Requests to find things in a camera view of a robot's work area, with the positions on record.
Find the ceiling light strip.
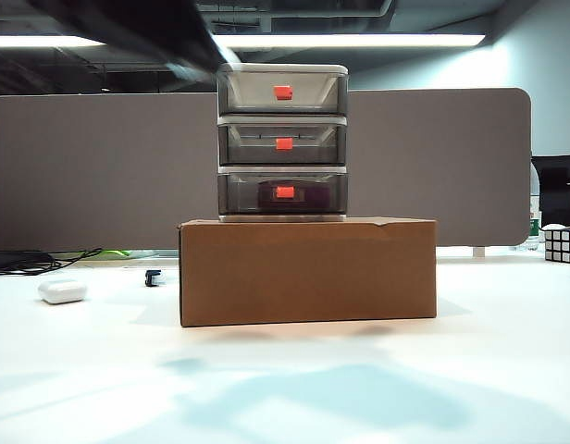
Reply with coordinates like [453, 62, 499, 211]
[0, 33, 486, 48]

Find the black flat pad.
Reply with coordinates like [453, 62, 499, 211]
[0, 251, 50, 277]

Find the grey desk partition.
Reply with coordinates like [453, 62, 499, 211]
[0, 87, 532, 253]

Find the black cable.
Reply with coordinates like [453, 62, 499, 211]
[34, 248, 104, 275]

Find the clear bottle green label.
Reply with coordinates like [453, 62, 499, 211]
[527, 166, 543, 244]

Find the rubik's cube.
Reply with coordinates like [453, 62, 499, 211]
[542, 226, 570, 265]

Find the smoky clear drawer orange handle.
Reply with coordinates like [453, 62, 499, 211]
[218, 72, 349, 115]
[218, 123, 349, 167]
[218, 172, 349, 216]

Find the white earbuds case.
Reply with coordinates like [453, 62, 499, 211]
[37, 279, 89, 305]

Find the black office chair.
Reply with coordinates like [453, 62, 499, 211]
[530, 155, 570, 230]

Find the brown cardboard box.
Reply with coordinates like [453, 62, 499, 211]
[177, 218, 439, 328]

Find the purple white napkin pack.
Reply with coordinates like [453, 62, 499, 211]
[256, 181, 330, 210]

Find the white plastic drawer cabinet frame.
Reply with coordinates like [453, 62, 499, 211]
[217, 63, 350, 224]

